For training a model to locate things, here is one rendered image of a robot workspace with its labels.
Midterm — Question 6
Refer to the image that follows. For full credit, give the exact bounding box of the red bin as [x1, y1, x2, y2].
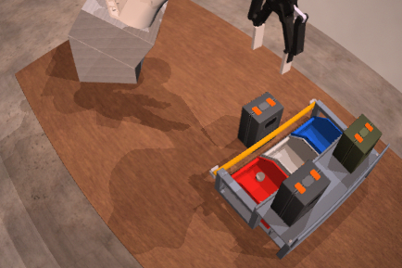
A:
[231, 156, 288, 204]

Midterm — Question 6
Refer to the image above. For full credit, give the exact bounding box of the blue open bin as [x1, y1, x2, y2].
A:
[293, 116, 342, 154]

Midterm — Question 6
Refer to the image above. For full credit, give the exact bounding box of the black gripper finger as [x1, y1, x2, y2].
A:
[247, 0, 274, 49]
[276, 3, 308, 74]

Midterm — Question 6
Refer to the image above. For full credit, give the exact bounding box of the orange long bar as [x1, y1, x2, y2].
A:
[213, 102, 315, 175]

